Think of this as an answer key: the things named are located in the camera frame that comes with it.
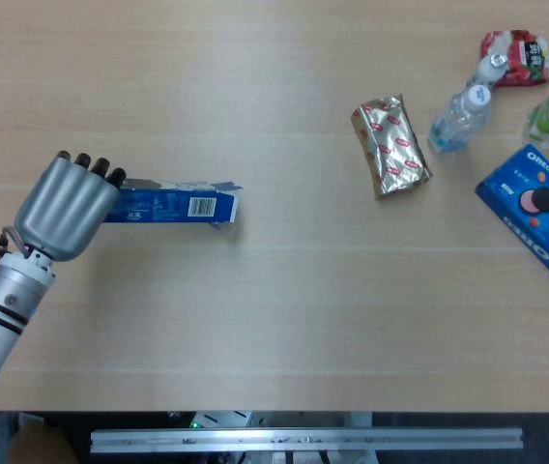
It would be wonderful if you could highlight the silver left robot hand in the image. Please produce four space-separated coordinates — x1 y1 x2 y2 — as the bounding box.
13 151 129 263

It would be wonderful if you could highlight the blue cookie box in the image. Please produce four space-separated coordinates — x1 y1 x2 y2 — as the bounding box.
101 178 245 238

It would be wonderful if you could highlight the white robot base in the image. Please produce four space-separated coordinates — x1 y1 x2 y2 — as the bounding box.
167 410 375 429

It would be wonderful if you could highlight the wide blue Oreo box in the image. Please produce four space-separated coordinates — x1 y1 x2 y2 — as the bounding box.
475 143 549 292

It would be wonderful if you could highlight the gold foil snack packet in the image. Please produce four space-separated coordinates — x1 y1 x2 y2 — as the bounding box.
350 93 434 201

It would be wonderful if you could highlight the clear water bottle white cap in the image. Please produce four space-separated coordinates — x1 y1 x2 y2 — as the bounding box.
427 84 493 155

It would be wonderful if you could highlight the red snack pouch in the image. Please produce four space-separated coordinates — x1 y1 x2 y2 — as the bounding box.
467 29 549 89

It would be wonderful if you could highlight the aluminium rail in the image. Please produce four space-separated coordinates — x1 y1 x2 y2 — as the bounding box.
89 426 525 454

